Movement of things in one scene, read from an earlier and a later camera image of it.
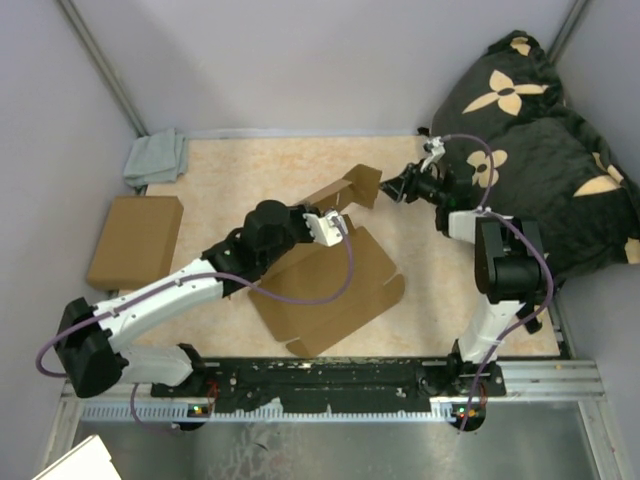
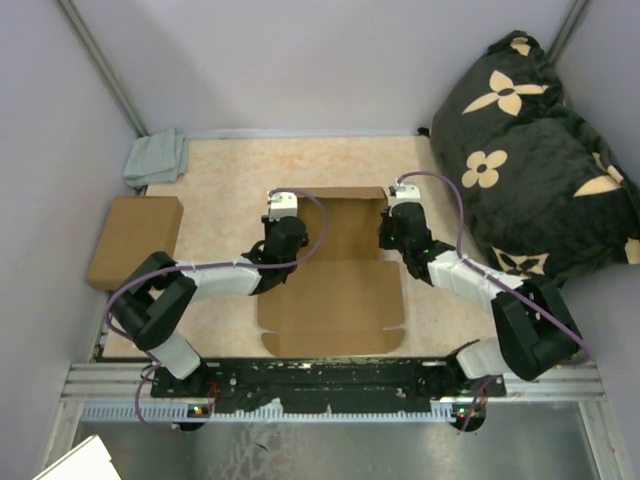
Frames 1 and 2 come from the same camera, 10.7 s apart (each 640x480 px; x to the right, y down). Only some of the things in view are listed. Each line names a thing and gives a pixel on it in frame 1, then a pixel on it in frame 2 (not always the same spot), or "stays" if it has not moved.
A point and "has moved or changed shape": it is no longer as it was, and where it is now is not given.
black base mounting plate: [343, 384] stays
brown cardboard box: [322, 295] has moved or changed shape
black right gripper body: [424, 186] → [387, 236]
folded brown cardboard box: [137, 242] stays
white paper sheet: [88, 461] stays
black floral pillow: [532, 155] stays
